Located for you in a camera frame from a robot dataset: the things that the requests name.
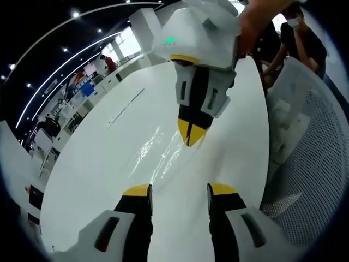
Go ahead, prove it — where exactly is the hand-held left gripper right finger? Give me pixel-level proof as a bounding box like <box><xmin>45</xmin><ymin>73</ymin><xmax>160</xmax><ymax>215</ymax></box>
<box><xmin>206</xmin><ymin>182</ymin><xmax>306</xmax><ymax>262</ymax></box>

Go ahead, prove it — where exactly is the long white counter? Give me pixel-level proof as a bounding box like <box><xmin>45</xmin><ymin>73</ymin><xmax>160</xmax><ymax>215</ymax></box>
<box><xmin>65</xmin><ymin>51</ymin><xmax>153</xmax><ymax>129</ymax></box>

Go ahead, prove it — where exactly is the blue storage box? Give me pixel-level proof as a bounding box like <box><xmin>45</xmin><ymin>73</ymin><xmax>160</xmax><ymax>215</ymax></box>
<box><xmin>81</xmin><ymin>83</ymin><xmax>95</xmax><ymax>97</ymax></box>

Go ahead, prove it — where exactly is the person's right hand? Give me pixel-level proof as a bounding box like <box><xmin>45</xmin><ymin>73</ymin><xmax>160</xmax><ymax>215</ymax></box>
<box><xmin>236</xmin><ymin>0</ymin><xmax>276</xmax><ymax>59</ymax></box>

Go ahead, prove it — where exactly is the clear crinkled food packaging bag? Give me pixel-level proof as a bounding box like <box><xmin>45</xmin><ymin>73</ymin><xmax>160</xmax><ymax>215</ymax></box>
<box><xmin>127</xmin><ymin>124</ymin><xmax>203</xmax><ymax>189</ymax></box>

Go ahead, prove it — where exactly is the white board panel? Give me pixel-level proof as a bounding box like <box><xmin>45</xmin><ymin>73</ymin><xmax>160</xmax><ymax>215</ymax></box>
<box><xmin>34</xmin><ymin>128</ymin><xmax>55</xmax><ymax>153</ymax></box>

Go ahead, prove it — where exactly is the black cabinet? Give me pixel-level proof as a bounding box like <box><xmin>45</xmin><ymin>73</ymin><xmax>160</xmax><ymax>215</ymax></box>
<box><xmin>28</xmin><ymin>184</ymin><xmax>44</xmax><ymax>211</ymax></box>

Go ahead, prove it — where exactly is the white pillar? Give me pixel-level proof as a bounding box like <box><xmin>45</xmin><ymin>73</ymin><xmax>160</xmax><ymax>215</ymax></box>
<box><xmin>128</xmin><ymin>8</ymin><xmax>165</xmax><ymax>69</ymax></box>

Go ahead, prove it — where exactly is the grey mesh office chair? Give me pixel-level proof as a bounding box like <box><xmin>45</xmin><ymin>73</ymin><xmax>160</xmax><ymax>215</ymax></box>
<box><xmin>258</xmin><ymin>56</ymin><xmax>349</xmax><ymax>248</ymax></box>

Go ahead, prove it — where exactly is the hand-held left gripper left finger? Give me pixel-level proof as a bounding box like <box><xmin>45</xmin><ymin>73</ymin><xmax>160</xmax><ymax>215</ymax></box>
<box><xmin>51</xmin><ymin>183</ymin><xmax>153</xmax><ymax>262</ymax></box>

